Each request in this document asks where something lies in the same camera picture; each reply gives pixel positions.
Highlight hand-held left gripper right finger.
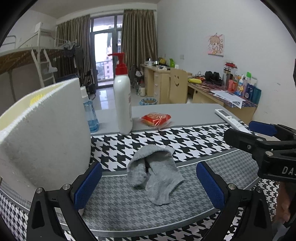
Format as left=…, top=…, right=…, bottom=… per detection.
left=196, top=161, right=274, bottom=241

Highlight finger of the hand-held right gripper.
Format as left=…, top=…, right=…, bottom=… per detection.
left=248, top=120, right=296, bottom=142
left=223, top=128, right=282, bottom=160

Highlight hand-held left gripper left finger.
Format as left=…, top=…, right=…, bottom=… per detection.
left=26, top=162, right=103, bottom=241

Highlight grey sock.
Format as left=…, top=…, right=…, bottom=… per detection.
left=126, top=145, right=185, bottom=205

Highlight white felt basket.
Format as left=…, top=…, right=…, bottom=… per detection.
left=0, top=77, right=92, bottom=209

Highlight person's right hand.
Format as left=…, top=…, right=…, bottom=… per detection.
left=276, top=181, right=292, bottom=223

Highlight white remote control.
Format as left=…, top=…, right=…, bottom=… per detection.
left=215, top=109, right=251, bottom=133

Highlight row of toiletry bottles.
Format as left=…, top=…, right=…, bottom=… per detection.
left=228, top=72, right=263, bottom=104

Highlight printed paper sheets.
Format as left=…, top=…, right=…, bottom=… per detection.
left=210, top=90, right=247, bottom=109

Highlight houndstooth table mat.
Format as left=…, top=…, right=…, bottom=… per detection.
left=0, top=123, right=285, bottom=241

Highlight steel thermos bottle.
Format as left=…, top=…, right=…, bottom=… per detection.
left=222, top=66, right=232, bottom=87

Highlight wooden desk with patterned cover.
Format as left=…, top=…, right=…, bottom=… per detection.
left=188, top=79, right=258, bottom=114

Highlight blue spray bottle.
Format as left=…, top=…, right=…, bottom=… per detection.
left=80, top=86, right=100, bottom=133

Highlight black headphones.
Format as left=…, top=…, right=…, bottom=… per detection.
left=205, top=71, right=221, bottom=82

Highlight red snack packet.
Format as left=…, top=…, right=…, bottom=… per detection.
left=139, top=112, right=172, bottom=129

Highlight white lotion pump bottle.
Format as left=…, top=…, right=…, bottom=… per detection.
left=109, top=52, right=133, bottom=135

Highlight wooden chair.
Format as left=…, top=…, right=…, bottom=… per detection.
left=168, top=68, right=188, bottom=104

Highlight black folding chair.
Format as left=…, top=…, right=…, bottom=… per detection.
left=84, top=70, right=99, bottom=94

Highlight wooden desk with drawers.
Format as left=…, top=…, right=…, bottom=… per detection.
left=141, top=64, right=192, bottom=104

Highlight white bunk bed ladder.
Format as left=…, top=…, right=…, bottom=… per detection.
left=31, top=47, right=57, bottom=87

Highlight glass balcony door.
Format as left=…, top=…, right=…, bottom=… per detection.
left=90, top=14, right=124, bottom=87

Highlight hanging dark clothes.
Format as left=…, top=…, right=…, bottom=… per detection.
left=62, top=42, right=77, bottom=56

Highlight white metal bunk bed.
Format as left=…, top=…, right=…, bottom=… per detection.
left=0, top=45, right=58, bottom=102

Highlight brown curtain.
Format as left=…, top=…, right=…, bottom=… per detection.
left=121, top=9, right=159, bottom=70
left=55, top=14, right=91, bottom=79

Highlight white air conditioner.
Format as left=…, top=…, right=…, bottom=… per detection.
left=35, top=22, right=57, bottom=35

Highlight cartoon wall poster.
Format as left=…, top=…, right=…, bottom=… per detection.
left=207, top=33, right=225, bottom=57

